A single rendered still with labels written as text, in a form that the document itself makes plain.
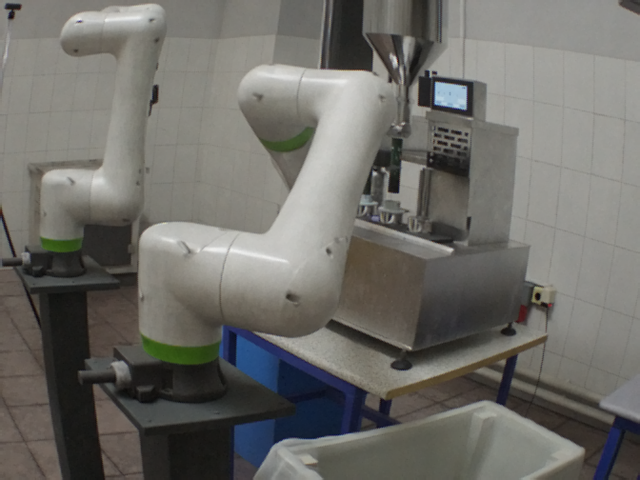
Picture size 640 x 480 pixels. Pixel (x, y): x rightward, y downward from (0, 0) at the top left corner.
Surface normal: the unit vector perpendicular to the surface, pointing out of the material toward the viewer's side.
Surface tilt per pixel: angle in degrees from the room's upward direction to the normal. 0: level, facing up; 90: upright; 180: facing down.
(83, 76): 90
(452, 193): 90
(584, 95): 90
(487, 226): 90
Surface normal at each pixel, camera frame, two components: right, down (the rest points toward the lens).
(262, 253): -0.11, -0.69
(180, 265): -0.22, 0.09
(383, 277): -0.80, 0.05
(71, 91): 0.60, 0.21
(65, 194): 0.15, 0.16
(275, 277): -0.23, -0.25
